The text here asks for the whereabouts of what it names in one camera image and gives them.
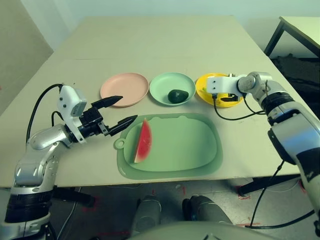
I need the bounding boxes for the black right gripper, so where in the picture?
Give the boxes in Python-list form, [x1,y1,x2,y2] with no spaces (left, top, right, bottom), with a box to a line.
[219,92,240,103]

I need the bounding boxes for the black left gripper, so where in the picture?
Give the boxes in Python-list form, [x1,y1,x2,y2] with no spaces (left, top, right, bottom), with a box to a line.
[78,95,139,138]

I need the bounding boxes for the yellow banana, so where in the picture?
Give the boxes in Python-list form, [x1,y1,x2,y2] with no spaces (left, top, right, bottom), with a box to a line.
[201,86,241,106]

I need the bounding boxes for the red watermelon slice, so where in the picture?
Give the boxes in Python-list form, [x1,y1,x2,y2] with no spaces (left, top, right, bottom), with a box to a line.
[133,118,153,164]

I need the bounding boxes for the dark green avocado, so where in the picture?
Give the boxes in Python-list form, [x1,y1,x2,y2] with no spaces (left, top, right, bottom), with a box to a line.
[167,88,190,104]

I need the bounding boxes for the yellow round plate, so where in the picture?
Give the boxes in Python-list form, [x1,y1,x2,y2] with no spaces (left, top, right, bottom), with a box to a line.
[195,72,245,108]

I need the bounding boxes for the pink round plate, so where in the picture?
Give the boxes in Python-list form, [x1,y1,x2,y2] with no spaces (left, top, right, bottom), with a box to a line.
[100,72,150,108]

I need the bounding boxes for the mint green round plate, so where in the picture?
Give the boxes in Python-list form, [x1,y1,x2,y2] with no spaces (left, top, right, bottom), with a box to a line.
[149,72,197,107]

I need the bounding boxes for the green silicone tray mat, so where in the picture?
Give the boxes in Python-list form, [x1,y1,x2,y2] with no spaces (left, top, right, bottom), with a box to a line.
[113,112,224,180]

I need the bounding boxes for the beige side table black legs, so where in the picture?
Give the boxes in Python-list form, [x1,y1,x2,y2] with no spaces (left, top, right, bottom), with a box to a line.
[264,16,320,60]

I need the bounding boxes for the grey left robot foot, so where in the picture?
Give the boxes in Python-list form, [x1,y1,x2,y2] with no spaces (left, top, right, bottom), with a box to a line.
[132,194,162,232]

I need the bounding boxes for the grey robot foot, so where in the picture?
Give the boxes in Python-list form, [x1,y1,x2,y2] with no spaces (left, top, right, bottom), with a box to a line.
[132,194,162,232]
[181,194,231,225]

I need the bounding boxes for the grey right robot foot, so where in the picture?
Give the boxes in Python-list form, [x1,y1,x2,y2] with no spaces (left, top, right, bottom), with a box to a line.
[181,194,231,225]

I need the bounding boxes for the grey robot torso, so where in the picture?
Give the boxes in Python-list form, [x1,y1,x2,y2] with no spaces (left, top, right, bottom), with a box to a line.
[129,221,273,240]

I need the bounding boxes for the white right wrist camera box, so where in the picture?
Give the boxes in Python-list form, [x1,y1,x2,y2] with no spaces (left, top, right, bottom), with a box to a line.
[206,74,247,100]

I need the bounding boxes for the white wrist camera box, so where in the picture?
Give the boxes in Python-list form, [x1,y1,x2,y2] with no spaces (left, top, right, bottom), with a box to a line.
[56,84,88,145]
[206,74,247,100]

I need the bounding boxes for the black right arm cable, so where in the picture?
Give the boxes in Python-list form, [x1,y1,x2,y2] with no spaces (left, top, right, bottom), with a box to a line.
[212,93,320,230]

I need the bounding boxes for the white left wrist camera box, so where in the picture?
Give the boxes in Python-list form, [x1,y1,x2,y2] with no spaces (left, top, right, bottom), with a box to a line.
[56,84,88,145]

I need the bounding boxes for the short black left arm cable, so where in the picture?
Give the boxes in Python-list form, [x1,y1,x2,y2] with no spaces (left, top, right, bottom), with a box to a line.
[51,111,66,126]

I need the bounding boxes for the long black left arm cable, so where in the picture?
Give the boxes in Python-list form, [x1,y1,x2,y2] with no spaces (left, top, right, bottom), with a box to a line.
[26,83,63,145]

